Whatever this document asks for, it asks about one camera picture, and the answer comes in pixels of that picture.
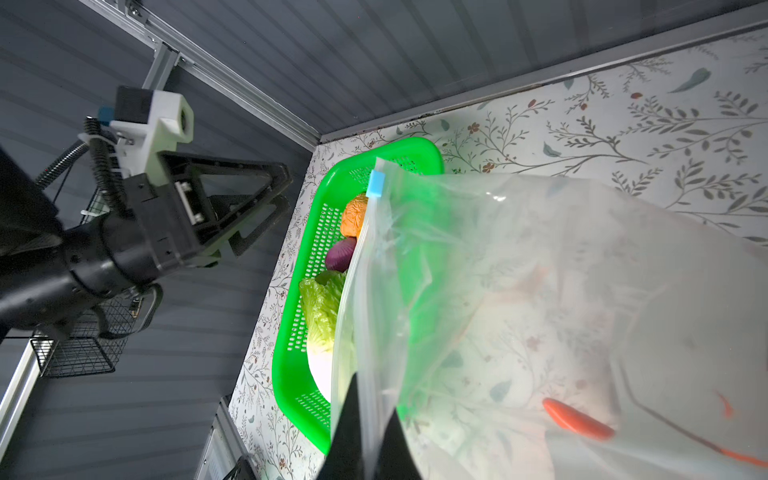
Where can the clear zip top bag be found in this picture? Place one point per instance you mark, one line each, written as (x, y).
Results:
(471, 298)

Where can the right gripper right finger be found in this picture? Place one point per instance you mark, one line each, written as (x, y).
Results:
(395, 461)

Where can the green plastic basket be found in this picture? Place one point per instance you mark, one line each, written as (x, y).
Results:
(303, 354)

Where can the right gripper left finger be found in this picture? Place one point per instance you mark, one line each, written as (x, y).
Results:
(344, 460)

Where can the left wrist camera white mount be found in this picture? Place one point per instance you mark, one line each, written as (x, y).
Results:
(145, 124)

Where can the napa cabbage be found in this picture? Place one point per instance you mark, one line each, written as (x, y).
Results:
(320, 299)

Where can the orange carrot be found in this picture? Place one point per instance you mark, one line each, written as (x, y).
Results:
(575, 421)

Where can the white vented cable duct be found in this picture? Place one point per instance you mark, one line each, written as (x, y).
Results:
(224, 454)

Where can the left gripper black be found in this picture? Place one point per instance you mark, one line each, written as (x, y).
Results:
(205, 203)

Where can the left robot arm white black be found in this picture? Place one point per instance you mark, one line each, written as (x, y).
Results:
(50, 276)

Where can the purple eggplant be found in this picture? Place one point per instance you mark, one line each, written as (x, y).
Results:
(340, 255)

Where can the black wire wall basket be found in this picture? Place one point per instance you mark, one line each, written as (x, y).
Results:
(96, 339)

